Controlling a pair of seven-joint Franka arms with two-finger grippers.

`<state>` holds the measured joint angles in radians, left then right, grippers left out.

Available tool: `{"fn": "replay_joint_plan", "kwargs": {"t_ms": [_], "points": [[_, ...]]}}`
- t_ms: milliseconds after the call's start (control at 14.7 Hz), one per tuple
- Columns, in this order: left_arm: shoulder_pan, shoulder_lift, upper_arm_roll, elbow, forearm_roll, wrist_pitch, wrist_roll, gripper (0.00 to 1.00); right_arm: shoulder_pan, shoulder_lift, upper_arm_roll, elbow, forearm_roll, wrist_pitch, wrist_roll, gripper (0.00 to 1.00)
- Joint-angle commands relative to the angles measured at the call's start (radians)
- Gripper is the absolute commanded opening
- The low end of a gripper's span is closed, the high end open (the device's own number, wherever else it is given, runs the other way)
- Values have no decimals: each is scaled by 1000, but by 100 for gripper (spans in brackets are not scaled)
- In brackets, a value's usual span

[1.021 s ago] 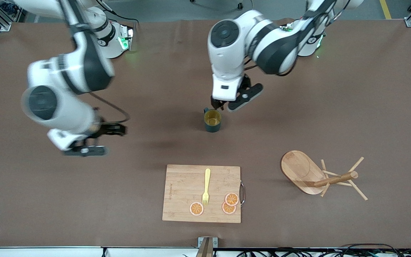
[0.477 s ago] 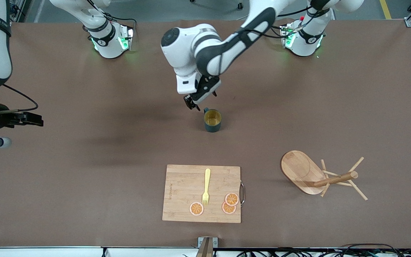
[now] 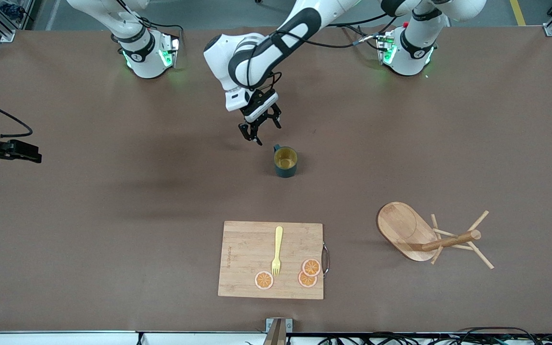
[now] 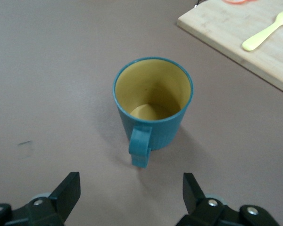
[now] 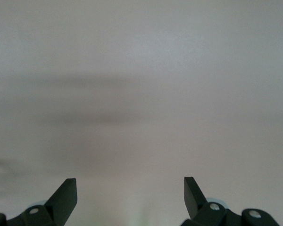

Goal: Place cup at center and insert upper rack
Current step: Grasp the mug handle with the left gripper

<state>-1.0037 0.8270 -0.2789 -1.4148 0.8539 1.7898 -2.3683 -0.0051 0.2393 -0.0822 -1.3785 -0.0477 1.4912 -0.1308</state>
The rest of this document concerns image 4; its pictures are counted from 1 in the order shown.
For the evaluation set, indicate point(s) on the orange slice toy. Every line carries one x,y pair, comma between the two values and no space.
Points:
238,2

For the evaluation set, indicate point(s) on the yellow plastic fork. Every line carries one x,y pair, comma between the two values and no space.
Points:
261,37

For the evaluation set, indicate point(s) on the teal cup yellow inside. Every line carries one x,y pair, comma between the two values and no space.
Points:
155,134

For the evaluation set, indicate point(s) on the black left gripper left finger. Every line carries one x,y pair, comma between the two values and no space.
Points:
61,197

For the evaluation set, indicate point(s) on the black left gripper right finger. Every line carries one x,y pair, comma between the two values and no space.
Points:
195,197

